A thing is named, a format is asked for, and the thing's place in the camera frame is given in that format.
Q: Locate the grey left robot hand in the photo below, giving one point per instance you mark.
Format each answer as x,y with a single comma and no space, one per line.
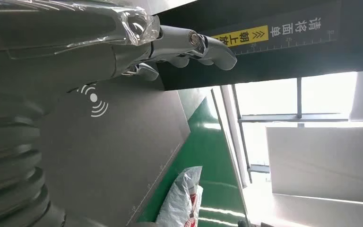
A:
59,72

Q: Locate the black machine panel with ruler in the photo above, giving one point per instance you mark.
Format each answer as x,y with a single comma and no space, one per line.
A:
294,59

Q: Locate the dark grey scan platform plate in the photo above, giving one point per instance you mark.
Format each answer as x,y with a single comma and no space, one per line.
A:
112,150

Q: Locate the ribbed grey left arm sleeve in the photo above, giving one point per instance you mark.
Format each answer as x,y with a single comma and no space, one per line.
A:
9,175

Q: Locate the white woven sack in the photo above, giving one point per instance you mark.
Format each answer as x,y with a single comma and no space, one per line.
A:
180,200

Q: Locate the yellow label sticker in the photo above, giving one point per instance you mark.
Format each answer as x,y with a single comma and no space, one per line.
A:
244,36

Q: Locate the large white board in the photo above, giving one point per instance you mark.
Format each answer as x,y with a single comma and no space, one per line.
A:
325,159

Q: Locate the grey metal window frame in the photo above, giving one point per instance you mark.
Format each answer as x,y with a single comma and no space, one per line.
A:
294,117

